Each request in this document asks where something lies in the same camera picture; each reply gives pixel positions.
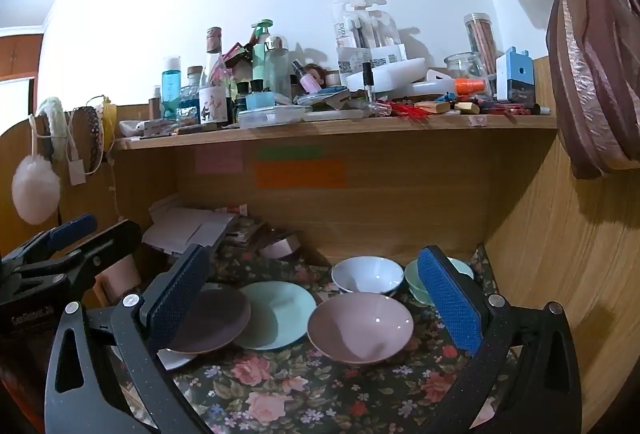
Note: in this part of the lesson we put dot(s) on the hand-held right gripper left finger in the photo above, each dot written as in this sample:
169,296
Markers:
175,299

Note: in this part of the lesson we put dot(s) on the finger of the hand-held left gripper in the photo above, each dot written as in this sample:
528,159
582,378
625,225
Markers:
112,241
75,229

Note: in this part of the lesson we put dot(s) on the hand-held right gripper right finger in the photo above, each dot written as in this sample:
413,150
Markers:
450,299

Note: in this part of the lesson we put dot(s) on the green bowl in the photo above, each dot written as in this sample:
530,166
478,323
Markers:
412,279

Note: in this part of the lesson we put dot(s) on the pink plate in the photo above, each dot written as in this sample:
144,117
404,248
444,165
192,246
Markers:
215,319

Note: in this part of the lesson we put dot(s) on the white plate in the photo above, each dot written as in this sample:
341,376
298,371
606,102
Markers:
175,359

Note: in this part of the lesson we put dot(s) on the white bowl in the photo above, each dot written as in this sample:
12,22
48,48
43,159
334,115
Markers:
367,274

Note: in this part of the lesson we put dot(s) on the pink bowl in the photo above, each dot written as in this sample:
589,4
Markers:
360,329

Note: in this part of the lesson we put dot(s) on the green plate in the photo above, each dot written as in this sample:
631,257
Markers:
280,314

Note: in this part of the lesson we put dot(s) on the white fluffy puff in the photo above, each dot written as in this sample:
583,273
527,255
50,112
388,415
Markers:
35,194

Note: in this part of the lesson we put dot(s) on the white tag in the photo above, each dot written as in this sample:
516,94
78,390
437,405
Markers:
76,171

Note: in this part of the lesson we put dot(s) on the stack of white papers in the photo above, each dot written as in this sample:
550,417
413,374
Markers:
185,229

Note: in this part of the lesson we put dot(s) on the brown braided headband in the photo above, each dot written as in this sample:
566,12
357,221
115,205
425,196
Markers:
94,128

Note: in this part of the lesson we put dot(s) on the yellow headband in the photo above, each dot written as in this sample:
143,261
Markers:
109,118

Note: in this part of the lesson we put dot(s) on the small white box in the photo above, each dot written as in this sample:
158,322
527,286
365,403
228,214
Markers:
280,248

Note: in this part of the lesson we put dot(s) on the fluffy white headband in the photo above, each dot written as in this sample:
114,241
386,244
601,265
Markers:
52,113

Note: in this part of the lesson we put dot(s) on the pink sticky note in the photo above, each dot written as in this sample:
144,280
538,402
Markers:
218,160

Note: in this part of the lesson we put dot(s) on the brown tube bottle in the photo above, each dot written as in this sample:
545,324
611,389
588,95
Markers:
156,102

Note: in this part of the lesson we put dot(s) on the dark floral tablecloth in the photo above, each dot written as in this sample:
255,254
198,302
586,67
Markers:
300,394

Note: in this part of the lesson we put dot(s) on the square blue liquid bottle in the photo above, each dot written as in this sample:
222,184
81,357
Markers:
190,101

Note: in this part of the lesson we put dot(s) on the tall blue toner bottle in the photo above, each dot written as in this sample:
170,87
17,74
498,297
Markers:
171,86

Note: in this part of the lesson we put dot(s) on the orange sticky note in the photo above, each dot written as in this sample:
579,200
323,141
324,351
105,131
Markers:
300,174

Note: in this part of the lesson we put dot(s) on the wooden cabinet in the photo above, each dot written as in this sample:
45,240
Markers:
20,53

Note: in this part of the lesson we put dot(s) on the green sticky note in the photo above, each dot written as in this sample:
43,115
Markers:
290,152

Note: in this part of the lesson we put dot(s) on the clear labelled liquor bottle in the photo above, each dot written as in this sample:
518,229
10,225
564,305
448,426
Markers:
212,83

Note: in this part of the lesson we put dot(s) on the wooden desk shelf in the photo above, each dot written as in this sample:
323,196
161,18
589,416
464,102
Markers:
350,133

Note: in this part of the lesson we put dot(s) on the red tassel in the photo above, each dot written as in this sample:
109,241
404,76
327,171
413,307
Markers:
410,109

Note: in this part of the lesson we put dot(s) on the small dark cap bottle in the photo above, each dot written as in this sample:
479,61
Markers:
242,96

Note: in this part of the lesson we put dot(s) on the clear plastic box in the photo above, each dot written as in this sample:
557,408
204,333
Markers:
270,114

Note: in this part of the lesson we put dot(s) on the small blue jar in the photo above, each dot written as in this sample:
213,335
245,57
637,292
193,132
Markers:
260,100

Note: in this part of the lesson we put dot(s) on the orange cap white bottle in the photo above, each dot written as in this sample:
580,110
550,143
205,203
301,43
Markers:
467,87

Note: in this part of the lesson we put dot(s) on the clear nail polish bottle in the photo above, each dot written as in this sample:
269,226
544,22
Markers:
368,86

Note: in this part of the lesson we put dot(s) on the blue pencil sharpener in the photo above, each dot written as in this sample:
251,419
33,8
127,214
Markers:
515,78

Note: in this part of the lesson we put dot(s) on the glass jar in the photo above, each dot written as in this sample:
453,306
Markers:
465,66

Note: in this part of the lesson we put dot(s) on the white plastic tray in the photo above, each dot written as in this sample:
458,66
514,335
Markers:
385,73

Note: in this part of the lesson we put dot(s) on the green pump bottle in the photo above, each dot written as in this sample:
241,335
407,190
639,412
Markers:
261,53

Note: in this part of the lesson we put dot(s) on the silver cap clear bottle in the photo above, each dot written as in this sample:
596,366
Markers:
277,63

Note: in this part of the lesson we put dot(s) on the small pink bottle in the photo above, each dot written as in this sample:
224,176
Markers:
306,81

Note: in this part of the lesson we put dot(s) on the doll head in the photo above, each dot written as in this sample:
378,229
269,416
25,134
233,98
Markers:
318,73

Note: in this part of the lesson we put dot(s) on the tall clear pencil jar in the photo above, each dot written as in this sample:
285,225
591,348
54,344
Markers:
479,38

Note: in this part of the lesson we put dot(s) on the striped pink curtain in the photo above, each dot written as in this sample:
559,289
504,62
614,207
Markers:
590,63

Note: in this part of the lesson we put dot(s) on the toothbrush blister pack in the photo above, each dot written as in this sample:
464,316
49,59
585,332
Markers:
360,33

